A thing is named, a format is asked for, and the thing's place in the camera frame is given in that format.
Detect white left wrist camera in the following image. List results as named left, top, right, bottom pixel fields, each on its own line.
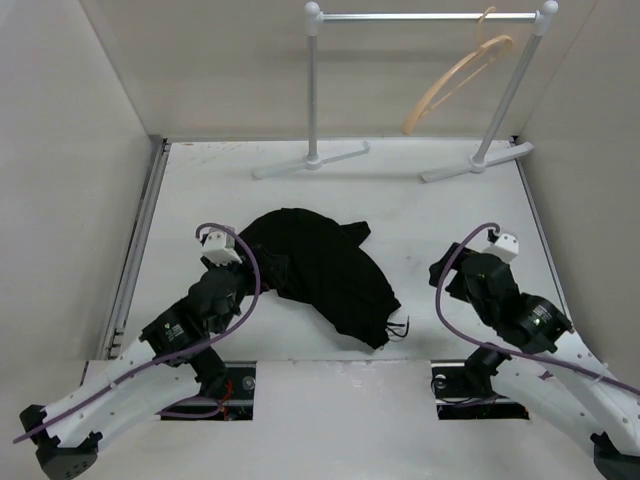
left=201, top=228, right=242, bottom=267

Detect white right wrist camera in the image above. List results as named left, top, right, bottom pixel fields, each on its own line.
left=483, top=230, right=520, bottom=263

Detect black trousers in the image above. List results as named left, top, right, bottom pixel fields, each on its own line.
left=240, top=208, right=401, bottom=350

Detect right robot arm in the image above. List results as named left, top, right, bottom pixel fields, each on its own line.
left=429, top=237, right=639, bottom=479

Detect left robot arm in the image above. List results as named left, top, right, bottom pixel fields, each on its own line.
left=19, top=252, right=288, bottom=479

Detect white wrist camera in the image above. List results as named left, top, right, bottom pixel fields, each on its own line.
left=483, top=230, right=520, bottom=263
left=201, top=228, right=242, bottom=267

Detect white clothes rack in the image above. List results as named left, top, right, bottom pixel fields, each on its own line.
left=251, top=0, right=560, bottom=184

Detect beige wooden hanger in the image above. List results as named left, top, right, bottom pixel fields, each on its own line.
left=401, top=6, right=514, bottom=136

